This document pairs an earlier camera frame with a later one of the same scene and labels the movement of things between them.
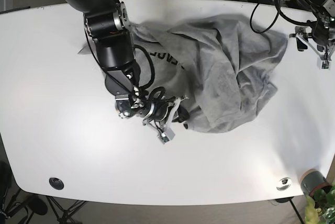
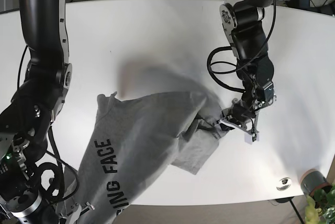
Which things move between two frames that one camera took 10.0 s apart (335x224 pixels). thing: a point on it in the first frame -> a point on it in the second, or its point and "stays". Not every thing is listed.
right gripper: [320, 32] -> [254, 98]
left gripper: [152, 108] -> [21, 194]
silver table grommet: [283, 184] stays
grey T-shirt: [224, 68] -> [133, 140]
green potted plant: [320, 208] stays
